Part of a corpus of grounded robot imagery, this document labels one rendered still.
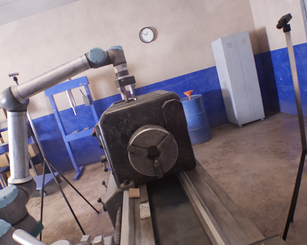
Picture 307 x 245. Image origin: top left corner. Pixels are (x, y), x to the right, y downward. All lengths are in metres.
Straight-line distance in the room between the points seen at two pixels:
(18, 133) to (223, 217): 1.21
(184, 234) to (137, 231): 0.22
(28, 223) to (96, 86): 3.49
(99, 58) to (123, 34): 3.43
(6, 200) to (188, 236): 0.98
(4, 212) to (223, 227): 1.13
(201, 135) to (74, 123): 2.69
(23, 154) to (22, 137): 0.11
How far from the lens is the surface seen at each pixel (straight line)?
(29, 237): 0.55
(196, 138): 4.07
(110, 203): 1.42
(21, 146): 1.47
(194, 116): 3.96
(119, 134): 1.21
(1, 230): 0.80
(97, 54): 1.19
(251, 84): 4.63
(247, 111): 4.64
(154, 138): 1.01
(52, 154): 5.05
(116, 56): 1.33
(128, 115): 1.18
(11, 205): 1.41
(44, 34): 4.92
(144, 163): 1.04
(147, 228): 0.99
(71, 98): 4.13
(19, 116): 1.43
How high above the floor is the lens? 1.44
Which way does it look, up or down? 10 degrees down
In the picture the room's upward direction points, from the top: 16 degrees counter-clockwise
